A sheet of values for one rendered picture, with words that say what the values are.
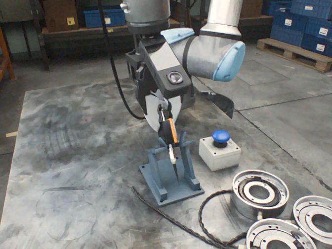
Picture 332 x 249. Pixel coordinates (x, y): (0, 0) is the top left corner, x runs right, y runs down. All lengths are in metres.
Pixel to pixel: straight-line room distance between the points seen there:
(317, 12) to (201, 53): 3.53
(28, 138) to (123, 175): 0.31
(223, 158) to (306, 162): 1.56
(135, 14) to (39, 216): 0.40
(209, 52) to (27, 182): 0.55
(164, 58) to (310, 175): 1.71
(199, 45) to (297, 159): 1.51
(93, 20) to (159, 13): 3.38
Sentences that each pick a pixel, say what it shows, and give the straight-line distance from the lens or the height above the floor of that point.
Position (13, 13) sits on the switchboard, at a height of 0.66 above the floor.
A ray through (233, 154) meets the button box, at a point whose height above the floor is 0.84.
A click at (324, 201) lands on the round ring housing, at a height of 0.83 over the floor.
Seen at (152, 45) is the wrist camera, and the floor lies 1.09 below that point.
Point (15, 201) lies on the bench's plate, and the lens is 0.64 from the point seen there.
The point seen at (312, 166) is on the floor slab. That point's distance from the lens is 2.14.
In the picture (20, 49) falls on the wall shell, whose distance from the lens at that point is 4.40.
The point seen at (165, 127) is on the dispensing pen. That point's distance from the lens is 0.53.
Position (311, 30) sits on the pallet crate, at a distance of 4.29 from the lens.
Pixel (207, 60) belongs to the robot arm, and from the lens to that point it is 0.77.
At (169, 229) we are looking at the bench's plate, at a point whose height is 0.80.
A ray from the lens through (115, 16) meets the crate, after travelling 3.84.
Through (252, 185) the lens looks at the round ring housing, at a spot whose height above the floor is 0.83.
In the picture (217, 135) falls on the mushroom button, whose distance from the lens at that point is 0.62.
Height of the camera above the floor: 1.21
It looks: 31 degrees down
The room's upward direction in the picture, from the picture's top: straight up
